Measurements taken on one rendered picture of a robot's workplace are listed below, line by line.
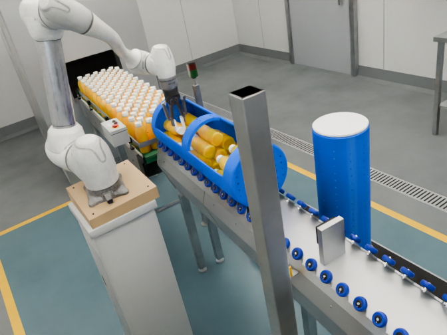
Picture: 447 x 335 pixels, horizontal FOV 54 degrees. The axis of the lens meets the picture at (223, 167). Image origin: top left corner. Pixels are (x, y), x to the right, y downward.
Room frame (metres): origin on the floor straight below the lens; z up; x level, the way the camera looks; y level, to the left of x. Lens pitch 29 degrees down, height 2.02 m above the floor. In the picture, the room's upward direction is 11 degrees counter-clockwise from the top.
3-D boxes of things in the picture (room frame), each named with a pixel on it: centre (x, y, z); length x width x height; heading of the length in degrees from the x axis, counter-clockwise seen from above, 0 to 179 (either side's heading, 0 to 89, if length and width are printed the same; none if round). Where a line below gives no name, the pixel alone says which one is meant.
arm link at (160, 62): (2.13, 0.19, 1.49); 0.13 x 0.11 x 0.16; 49
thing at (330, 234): (1.18, -0.31, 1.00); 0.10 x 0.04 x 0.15; 115
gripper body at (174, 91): (2.12, 0.18, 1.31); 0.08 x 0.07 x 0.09; 115
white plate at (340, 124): (2.00, -0.63, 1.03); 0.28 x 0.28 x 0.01
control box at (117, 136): (2.46, 0.59, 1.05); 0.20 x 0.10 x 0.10; 25
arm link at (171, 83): (2.12, 0.18, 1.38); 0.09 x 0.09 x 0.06
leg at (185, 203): (2.30, 0.28, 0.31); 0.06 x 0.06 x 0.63; 25
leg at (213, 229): (2.36, 0.15, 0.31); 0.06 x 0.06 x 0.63; 25
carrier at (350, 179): (2.00, -0.63, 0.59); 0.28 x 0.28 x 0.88
